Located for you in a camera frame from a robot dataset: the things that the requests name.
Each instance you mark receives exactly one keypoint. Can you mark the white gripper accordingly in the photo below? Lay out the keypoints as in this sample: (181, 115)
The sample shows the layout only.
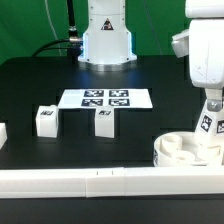
(203, 42)

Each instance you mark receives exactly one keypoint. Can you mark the white round stool seat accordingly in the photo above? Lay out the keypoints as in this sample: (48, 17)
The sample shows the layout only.
(180, 149)

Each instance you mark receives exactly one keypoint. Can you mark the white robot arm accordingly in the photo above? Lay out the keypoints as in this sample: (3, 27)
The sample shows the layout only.
(204, 9)

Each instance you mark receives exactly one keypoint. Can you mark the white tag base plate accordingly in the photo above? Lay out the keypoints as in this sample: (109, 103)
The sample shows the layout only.
(118, 98)

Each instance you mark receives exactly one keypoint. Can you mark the white front fence rail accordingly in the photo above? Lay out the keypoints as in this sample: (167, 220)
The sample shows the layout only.
(99, 182)

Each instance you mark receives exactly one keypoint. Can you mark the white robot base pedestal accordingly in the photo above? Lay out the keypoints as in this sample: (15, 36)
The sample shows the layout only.
(107, 41)

